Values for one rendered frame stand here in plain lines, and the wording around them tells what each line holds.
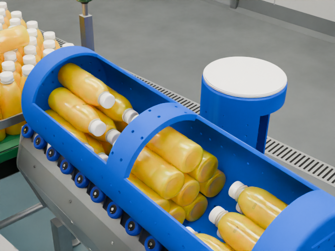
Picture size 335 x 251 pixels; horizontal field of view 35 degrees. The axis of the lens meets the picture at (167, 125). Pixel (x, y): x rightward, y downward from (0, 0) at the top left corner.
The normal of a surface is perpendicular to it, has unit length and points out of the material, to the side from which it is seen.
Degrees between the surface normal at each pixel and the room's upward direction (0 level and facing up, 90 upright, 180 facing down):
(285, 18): 76
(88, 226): 70
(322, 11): 90
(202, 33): 0
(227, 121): 90
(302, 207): 6
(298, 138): 0
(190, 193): 89
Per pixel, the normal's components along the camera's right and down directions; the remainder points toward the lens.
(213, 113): -0.76, 0.35
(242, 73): 0.02, -0.83
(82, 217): -0.71, 0.04
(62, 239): 0.65, 0.43
